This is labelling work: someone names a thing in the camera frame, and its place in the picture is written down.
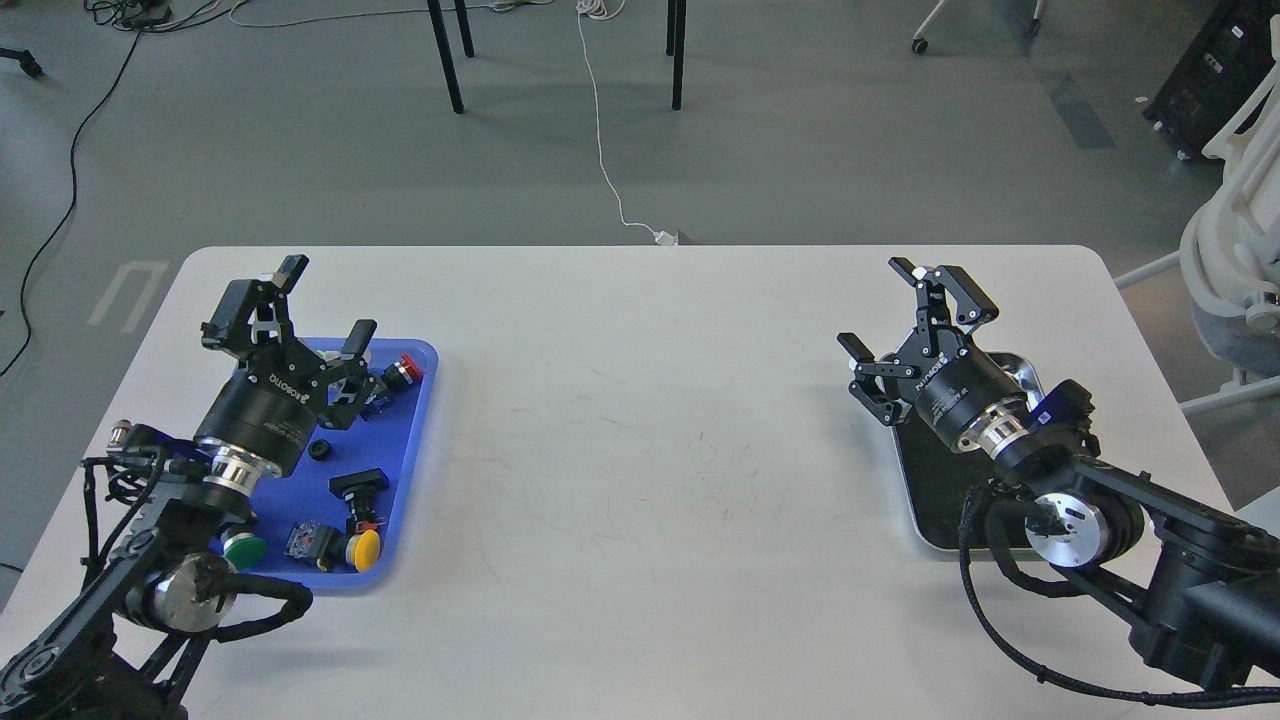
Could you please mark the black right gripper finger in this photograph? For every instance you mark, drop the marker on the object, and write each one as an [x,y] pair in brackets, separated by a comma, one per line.
[949,307]
[885,385]

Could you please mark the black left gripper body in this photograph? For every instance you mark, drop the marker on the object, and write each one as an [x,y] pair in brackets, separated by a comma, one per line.
[275,401]

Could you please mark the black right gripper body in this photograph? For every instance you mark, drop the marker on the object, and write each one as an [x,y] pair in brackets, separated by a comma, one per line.
[952,394]

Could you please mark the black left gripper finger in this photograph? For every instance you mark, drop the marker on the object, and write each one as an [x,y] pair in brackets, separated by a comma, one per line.
[252,315]
[355,349]

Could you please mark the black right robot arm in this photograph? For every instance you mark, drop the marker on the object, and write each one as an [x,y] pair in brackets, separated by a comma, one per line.
[1197,587]

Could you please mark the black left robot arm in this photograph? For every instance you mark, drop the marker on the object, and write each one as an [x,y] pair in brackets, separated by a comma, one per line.
[155,595]

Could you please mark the silver metal tray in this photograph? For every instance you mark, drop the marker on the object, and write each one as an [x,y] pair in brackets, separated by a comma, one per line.
[936,480]

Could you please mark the blue plastic tray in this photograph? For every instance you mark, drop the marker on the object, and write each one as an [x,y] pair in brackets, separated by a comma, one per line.
[389,441]

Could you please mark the green mushroom push button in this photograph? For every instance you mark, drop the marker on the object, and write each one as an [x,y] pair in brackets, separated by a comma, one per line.
[243,550]

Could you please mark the white chair wheel base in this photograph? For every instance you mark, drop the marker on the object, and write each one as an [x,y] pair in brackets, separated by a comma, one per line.
[959,21]

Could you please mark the white office chair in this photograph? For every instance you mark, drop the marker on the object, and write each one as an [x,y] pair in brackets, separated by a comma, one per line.
[1227,255]

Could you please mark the black equipment case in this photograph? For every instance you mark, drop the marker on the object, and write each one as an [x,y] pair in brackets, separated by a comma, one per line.
[1223,65]

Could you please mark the red push button switch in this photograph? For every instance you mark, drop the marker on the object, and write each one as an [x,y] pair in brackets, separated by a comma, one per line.
[402,374]

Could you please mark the black push button switch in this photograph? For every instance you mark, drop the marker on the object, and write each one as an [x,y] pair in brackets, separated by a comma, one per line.
[359,491]

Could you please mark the yellow push button switch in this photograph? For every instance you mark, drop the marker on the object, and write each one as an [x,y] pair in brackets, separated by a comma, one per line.
[323,547]

